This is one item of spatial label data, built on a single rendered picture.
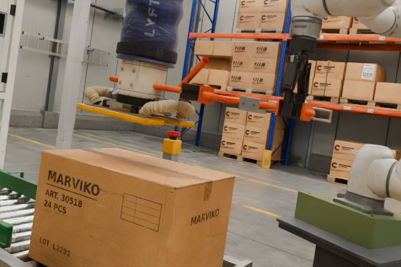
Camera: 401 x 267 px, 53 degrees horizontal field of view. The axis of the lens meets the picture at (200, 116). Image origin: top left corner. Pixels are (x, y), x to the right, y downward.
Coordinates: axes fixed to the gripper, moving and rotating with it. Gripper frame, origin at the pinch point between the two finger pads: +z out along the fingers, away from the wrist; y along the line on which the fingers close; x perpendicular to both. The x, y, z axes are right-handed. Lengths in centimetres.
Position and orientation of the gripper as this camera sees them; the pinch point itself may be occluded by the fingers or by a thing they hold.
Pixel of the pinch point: (293, 108)
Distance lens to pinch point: 120.9
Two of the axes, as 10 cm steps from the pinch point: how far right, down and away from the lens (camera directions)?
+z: -1.4, 9.9, 0.3
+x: 8.2, 1.3, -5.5
